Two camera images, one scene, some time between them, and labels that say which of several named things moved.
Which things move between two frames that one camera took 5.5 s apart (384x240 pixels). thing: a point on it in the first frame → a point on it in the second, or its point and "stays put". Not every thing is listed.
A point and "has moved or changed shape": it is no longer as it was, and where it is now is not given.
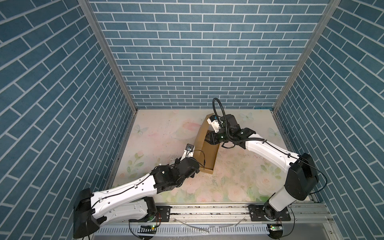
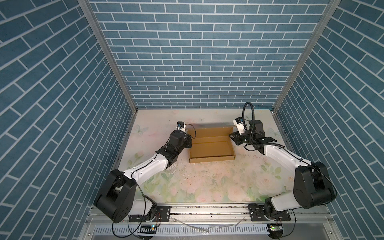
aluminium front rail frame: [307, 222] stays put
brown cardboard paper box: [205, 154] has moved or changed shape
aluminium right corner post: [331, 7] stays put
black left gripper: [194, 173] → [188, 140]
